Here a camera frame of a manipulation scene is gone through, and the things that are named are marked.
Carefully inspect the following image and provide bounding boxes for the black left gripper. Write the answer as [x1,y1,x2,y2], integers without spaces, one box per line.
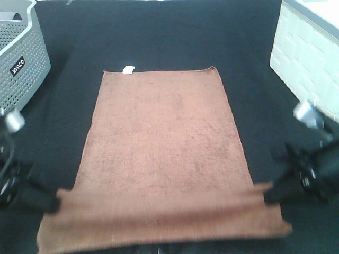
[1,159,61,213]

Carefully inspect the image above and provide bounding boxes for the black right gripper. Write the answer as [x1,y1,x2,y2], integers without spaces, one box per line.
[263,143,331,205]

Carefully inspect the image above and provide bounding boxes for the brown microfiber towel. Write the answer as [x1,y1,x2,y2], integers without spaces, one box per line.
[37,67,292,253]

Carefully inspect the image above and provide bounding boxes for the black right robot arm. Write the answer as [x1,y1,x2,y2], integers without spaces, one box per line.
[263,121,338,204]

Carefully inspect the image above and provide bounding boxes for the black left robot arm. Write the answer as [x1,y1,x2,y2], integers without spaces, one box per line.
[1,107,61,213]

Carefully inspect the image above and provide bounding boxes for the white plastic storage bin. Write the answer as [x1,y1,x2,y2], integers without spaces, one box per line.
[270,1,338,121]

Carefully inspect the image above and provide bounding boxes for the grey perforated plastic basket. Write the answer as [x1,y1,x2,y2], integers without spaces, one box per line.
[1,1,51,113]

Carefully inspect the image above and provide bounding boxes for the white towel care tag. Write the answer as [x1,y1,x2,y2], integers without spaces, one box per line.
[122,65,135,75]

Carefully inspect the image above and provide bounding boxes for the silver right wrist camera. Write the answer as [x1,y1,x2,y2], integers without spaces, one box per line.
[293,101,333,141]

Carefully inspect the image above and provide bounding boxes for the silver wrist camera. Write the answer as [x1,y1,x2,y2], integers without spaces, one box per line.
[1,107,25,134]
[293,101,333,141]

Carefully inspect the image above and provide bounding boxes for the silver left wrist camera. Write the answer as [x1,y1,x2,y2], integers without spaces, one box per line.
[1,107,25,134]

